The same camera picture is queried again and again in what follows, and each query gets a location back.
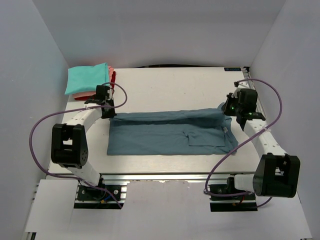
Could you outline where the blue t shirt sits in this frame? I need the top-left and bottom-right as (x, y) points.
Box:
(107, 108), (239, 156)

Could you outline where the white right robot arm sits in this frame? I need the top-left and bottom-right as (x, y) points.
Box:
(222, 88), (301, 200)

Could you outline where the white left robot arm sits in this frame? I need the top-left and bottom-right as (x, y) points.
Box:
(51, 85), (116, 200)

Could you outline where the red folded t shirt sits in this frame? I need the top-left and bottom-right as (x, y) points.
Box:
(72, 70), (116, 101)

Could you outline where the pink folded t shirt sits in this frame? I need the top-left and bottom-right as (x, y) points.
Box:
(71, 66), (116, 101)

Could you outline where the teal folded t shirt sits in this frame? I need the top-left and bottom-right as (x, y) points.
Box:
(64, 63), (110, 95)

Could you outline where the blue label sticker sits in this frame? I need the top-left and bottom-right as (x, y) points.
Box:
(224, 67), (242, 72)

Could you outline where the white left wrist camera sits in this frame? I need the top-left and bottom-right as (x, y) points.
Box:
(107, 85), (115, 99)

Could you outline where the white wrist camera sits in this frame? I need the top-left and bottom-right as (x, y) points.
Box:
(226, 81), (242, 99)
(107, 85), (115, 99)

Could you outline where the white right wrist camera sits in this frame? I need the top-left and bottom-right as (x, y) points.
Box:
(226, 81), (242, 99)

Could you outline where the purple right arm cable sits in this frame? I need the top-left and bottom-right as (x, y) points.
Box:
(203, 78), (284, 209)

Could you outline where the aluminium table frame rail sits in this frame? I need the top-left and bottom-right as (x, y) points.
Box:
(241, 66), (283, 180)

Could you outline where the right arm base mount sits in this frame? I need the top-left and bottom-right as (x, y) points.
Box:
(208, 183), (258, 213)

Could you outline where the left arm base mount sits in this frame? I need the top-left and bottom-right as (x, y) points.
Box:
(73, 180), (129, 210)

